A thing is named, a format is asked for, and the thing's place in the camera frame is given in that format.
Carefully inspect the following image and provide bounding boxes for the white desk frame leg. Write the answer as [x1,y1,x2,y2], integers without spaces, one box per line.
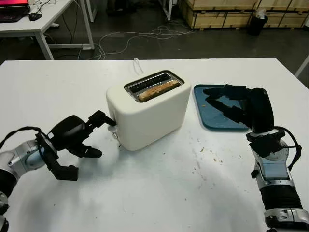
[160,0,173,21]

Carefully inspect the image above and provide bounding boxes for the blue plastic tray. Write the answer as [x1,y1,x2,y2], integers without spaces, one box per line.
[193,84,253,131]

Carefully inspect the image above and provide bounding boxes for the white slanted table leg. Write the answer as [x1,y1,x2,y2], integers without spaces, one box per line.
[295,48,309,78]

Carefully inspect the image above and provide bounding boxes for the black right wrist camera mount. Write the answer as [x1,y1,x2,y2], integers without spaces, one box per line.
[245,129,285,158]

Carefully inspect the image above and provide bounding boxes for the long white cable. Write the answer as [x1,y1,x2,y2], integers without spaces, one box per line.
[98,24,195,60]

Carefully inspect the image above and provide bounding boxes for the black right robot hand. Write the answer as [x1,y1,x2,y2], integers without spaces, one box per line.
[202,84,275,133]

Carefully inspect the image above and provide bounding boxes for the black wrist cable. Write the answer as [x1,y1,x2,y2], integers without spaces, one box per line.
[277,127,302,174]
[0,126,43,150]

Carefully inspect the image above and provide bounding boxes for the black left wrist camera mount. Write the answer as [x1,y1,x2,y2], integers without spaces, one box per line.
[35,131,79,181]

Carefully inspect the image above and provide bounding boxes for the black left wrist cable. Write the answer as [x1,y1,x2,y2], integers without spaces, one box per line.
[0,126,43,150]

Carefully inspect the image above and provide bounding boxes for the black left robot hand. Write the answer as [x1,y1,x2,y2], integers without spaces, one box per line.
[48,110,117,158]

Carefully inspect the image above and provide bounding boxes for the black laptop red screen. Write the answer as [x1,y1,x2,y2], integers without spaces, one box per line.
[0,0,31,24]

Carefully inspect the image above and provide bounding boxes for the black trash bin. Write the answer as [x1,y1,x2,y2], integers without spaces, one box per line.
[248,14,268,36]

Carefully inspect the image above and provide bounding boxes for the toasted bread slice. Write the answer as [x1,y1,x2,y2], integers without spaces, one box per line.
[138,80,181,102]

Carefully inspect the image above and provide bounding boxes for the white office desk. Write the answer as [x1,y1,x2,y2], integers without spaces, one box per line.
[0,0,95,61]

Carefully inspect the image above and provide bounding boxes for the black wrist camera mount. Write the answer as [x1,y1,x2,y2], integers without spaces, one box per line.
[245,129,285,158]
[35,131,79,181]

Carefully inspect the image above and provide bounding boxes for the stacked wooden crates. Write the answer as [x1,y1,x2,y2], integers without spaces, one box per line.
[180,0,309,30]

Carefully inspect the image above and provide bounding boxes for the cream white two-slot toaster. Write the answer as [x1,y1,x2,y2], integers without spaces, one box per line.
[105,70,191,152]

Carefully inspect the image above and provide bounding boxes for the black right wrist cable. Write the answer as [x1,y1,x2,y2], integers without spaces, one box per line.
[277,127,302,174]

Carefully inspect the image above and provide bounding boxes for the white toaster power cord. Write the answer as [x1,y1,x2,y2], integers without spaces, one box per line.
[132,58,144,75]

